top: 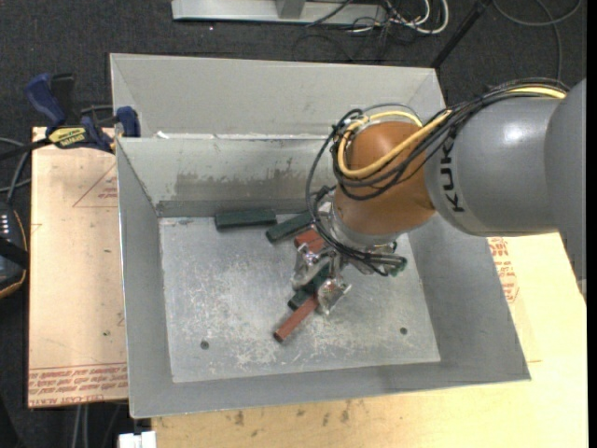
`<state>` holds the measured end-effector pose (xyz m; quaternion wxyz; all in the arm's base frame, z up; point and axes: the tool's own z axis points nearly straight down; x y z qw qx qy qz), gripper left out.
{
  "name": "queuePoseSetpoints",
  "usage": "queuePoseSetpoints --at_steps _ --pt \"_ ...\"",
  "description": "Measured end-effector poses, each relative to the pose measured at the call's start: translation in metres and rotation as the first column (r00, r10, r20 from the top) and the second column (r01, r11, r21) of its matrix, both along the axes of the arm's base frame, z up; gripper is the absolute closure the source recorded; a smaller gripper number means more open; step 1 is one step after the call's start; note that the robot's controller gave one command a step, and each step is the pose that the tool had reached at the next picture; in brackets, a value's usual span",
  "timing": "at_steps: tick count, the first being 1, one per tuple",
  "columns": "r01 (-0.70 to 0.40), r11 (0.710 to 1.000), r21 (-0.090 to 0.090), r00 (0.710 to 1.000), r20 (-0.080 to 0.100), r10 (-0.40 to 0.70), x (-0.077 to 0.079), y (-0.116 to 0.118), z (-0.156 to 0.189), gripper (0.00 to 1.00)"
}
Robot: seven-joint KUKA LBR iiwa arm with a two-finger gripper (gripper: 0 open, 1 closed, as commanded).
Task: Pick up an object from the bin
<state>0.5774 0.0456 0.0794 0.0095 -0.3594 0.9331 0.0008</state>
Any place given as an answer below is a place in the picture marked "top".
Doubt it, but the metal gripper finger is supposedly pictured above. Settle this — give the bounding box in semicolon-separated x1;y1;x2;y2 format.
316;274;353;317
290;242;325;291

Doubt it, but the dark green flat block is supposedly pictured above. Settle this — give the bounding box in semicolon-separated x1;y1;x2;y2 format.
215;207;278;232
286;268;328;312
265;212;313;244

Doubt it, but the red-brown flat block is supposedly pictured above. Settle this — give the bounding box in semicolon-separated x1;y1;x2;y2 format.
293;229;326;252
272;295;321;344

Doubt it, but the brown cardboard board red print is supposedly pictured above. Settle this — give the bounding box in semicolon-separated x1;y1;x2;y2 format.
27;126;545;410

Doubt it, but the grey metal bin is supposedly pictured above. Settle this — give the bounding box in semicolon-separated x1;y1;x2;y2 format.
109;52;533;420

